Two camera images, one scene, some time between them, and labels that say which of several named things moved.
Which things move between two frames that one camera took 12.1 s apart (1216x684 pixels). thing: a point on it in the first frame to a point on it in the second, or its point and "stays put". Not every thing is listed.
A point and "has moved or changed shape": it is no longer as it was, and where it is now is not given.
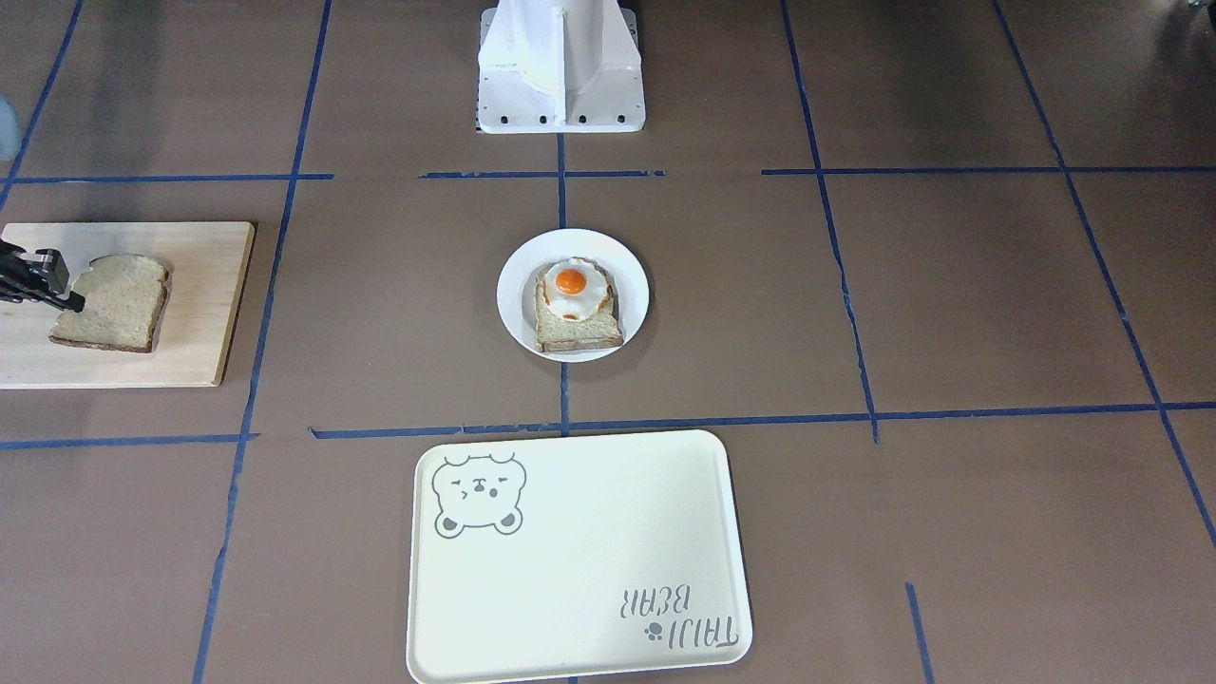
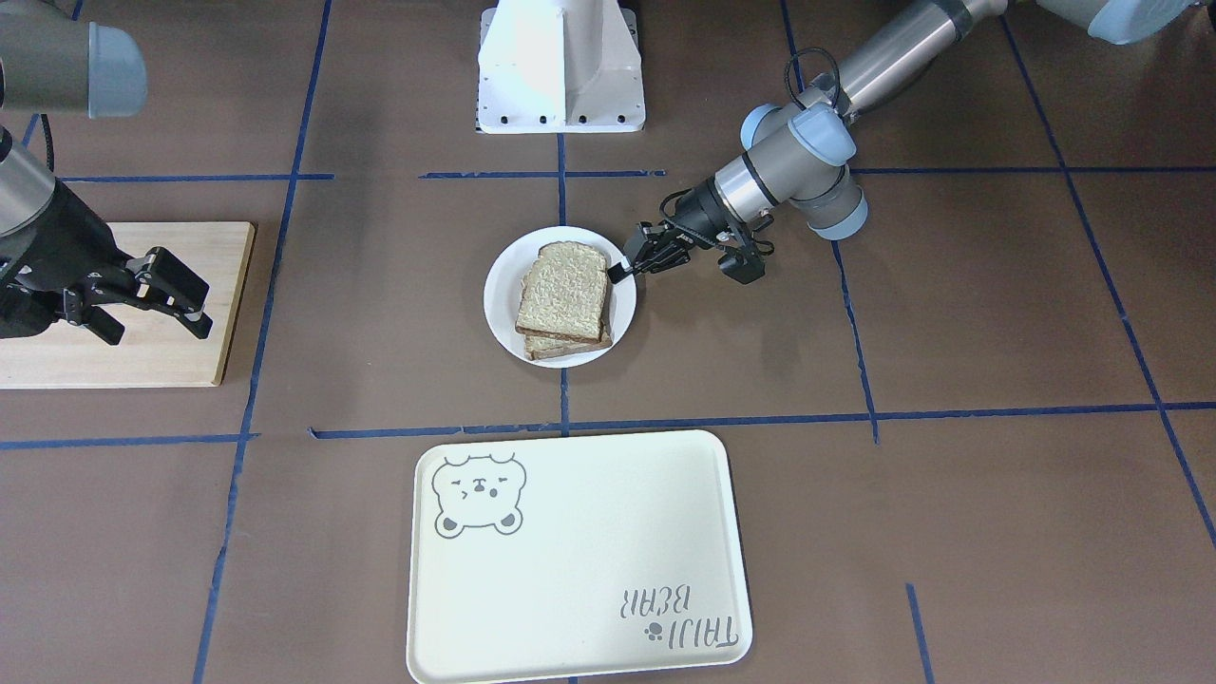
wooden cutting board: x=209 y=261 stays put
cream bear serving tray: x=579 y=555 stays put
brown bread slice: x=124 y=297 has moved or changed shape
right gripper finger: x=73 y=301 to x=160 y=281
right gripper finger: x=54 y=270 to x=95 y=317
